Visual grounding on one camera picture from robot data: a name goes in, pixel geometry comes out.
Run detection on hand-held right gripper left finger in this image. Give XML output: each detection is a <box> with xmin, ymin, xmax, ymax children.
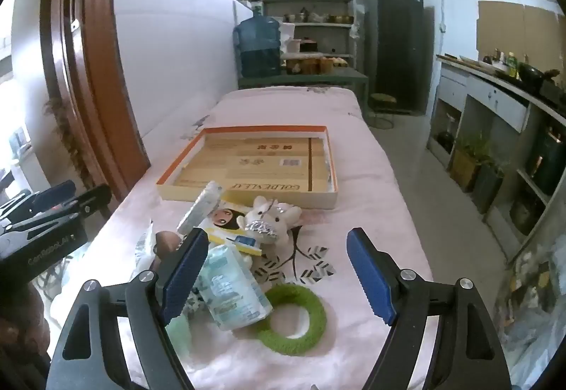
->
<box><xmin>46</xmin><ymin>227</ymin><xmax>208</xmax><ymax>390</ymax></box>

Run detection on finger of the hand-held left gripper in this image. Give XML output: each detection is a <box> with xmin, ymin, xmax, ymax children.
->
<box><xmin>0</xmin><ymin>180</ymin><xmax>77</xmax><ymax>223</ymax></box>
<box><xmin>0</xmin><ymin>185</ymin><xmax>112</xmax><ymax>246</ymax></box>

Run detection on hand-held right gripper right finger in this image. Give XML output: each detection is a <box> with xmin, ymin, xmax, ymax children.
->
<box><xmin>346</xmin><ymin>227</ymin><xmax>514</xmax><ymax>390</ymax></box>

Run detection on clear plastic packet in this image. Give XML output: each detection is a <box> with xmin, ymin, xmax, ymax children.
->
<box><xmin>130</xmin><ymin>220</ymin><xmax>162</xmax><ymax>280</ymax></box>

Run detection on pale green tissue pack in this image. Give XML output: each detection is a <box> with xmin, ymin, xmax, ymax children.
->
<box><xmin>195</xmin><ymin>242</ymin><xmax>273</xmax><ymax>332</ymax></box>

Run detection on mint green cloth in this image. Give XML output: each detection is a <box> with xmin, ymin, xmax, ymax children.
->
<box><xmin>166</xmin><ymin>310</ymin><xmax>195</xmax><ymax>368</ymax></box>

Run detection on yellow and white soft package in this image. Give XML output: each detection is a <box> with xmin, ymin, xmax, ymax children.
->
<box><xmin>201</xmin><ymin>200</ymin><xmax>266</xmax><ymax>258</ymax></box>

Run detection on white tube packet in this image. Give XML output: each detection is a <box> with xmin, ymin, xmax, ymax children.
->
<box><xmin>177</xmin><ymin>181</ymin><xmax>227</xmax><ymax>236</ymax></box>

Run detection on green fuzzy ring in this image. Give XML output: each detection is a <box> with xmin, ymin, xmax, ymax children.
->
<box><xmin>252</xmin><ymin>284</ymin><xmax>328</xmax><ymax>357</ymax></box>

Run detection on orange rimmed cardboard box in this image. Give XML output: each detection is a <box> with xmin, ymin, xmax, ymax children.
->
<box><xmin>156</xmin><ymin>125</ymin><xmax>339</xmax><ymax>210</ymax></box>

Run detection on potted plants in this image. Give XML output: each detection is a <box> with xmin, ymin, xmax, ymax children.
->
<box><xmin>449</xmin><ymin>131</ymin><xmax>505</xmax><ymax>214</ymax></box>

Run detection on clear plastic bag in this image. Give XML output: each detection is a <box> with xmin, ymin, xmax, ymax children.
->
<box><xmin>495</xmin><ymin>235</ymin><xmax>566</xmax><ymax>390</ymax></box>

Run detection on round stool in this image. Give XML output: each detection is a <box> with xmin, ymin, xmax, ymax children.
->
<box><xmin>368</xmin><ymin>93</ymin><xmax>397</xmax><ymax>130</ymax></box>

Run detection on dark green table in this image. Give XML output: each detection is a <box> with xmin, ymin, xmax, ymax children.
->
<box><xmin>239</xmin><ymin>67</ymin><xmax>370</xmax><ymax>108</ymax></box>

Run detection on dark green air fryer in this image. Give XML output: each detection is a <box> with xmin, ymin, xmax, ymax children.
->
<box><xmin>526</xmin><ymin>125</ymin><xmax>566</xmax><ymax>196</ymax></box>

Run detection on grey kitchen counter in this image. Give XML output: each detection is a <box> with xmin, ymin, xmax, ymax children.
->
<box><xmin>427</xmin><ymin>54</ymin><xmax>566</xmax><ymax>267</ymax></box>

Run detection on blue water jug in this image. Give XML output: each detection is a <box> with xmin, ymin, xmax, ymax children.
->
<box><xmin>233</xmin><ymin>14</ymin><xmax>282</xmax><ymax>79</ymax></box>

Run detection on dark grey refrigerator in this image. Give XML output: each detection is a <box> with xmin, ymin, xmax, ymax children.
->
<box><xmin>363</xmin><ymin>0</ymin><xmax>436</xmax><ymax>114</ymax></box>

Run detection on black wok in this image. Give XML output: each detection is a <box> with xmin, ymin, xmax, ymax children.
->
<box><xmin>517</xmin><ymin>62</ymin><xmax>545</xmax><ymax>92</ymax></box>

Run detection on brown wooden door frame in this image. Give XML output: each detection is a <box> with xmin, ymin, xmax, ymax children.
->
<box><xmin>40</xmin><ymin>0</ymin><xmax>151</xmax><ymax>200</ymax></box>

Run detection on cardboard sheets on wall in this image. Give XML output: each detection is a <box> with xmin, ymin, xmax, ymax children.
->
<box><xmin>477</xmin><ymin>1</ymin><xmax>564</xmax><ymax>72</ymax></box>

